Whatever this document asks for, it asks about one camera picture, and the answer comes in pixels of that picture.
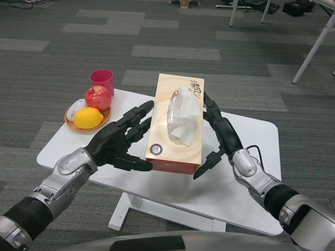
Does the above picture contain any white table base frame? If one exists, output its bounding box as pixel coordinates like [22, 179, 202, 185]
[108, 192, 226, 232]

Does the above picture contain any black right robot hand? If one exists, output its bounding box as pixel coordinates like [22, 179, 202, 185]
[193, 91, 243, 180]

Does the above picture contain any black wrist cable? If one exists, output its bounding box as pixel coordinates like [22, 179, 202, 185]
[245, 145, 262, 167]

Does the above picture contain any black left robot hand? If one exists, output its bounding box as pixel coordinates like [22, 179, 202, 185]
[85, 100, 155, 173]

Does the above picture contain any beige plastic stool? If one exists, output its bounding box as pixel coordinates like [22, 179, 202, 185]
[170, 0, 202, 8]

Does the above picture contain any pink plastic cup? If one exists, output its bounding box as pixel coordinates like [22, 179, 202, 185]
[90, 69, 115, 96]

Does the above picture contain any orange round plate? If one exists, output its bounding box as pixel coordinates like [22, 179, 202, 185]
[64, 100, 111, 133]

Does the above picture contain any white desk leg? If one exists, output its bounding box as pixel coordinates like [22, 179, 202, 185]
[292, 18, 335, 84]
[229, 0, 239, 27]
[260, 0, 272, 24]

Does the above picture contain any black equipment case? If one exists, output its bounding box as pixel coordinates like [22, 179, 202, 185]
[247, 0, 281, 13]
[282, 2, 312, 17]

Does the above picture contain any beige and red tissue box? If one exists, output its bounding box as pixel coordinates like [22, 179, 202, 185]
[145, 73, 206, 175]

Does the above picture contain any yellow lemon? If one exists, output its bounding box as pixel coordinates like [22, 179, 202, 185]
[73, 107, 104, 130]

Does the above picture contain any silver robot chest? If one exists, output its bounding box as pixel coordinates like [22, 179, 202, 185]
[61, 230, 296, 251]

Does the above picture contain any white tissue sheet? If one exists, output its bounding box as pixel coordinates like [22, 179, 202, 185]
[167, 86, 200, 147]

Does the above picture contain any white computer mouse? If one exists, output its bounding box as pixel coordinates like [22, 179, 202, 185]
[65, 99, 87, 122]

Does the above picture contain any red apple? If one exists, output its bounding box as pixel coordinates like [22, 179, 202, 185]
[84, 85, 113, 112]

